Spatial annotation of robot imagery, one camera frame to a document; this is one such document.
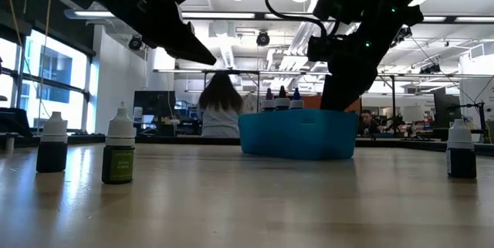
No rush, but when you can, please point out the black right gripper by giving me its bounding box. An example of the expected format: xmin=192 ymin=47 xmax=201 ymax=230
xmin=319 ymin=31 xmax=387 ymax=112

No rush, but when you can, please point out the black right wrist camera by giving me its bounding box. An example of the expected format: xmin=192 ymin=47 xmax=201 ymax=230
xmin=307 ymin=35 xmax=339 ymax=63

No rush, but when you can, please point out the large violet food coloring bottle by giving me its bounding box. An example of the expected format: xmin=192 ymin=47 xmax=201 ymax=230
xmin=262 ymin=87 xmax=276 ymax=112

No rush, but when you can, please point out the blue plastic bin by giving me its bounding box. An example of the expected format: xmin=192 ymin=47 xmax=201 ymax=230
xmin=237 ymin=108 xmax=360 ymax=161

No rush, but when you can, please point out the large blue food coloring bottle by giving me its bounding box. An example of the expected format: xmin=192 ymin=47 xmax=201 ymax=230
xmin=289 ymin=87 xmax=305 ymax=110

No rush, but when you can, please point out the overhead light bar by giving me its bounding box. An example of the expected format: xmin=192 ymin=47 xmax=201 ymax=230
xmin=63 ymin=8 xmax=494 ymax=24

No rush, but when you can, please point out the person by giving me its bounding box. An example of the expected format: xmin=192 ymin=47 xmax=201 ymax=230
xmin=357 ymin=108 xmax=383 ymax=138
xmin=198 ymin=72 xmax=245 ymax=139

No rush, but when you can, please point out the black monitor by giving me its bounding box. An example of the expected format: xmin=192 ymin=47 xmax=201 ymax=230
xmin=134 ymin=90 xmax=177 ymax=117

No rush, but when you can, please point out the large black food coloring bottle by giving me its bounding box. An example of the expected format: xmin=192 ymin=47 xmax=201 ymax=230
xmin=274 ymin=85 xmax=291 ymax=111

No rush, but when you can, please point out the black ceiling camera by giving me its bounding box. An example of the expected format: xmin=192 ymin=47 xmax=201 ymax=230
xmin=255 ymin=29 xmax=271 ymax=47
xmin=128 ymin=34 xmax=144 ymax=51

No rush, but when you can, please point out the dark office chair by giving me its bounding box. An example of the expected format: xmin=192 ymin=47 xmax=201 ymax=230
xmin=0 ymin=107 xmax=34 ymax=139

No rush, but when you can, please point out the yellow power cable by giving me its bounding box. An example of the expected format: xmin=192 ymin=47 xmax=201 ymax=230
xmin=2 ymin=0 xmax=53 ymax=125

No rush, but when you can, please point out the small black food coloring bottle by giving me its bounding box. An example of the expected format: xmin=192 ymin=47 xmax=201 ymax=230
xmin=36 ymin=111 xmax=69 ymax=174

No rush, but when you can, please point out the black background rig frame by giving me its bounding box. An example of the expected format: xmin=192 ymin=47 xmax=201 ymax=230
xmin=153 ymin=69 xmax=494 ymax=110

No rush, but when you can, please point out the small green food coloring bottle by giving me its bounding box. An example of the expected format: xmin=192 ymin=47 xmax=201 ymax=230
xmin=101 ymin=105 xmax=136 ymax=185

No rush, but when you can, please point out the black background stand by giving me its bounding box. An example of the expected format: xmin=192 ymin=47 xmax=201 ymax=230
xmin=447 ymin=100 xmax=488 ymax=144

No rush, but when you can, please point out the small navy food coloring bottle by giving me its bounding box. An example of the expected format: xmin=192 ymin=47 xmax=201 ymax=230
xmin=445 ymin=118 xmax=478 ymax=180

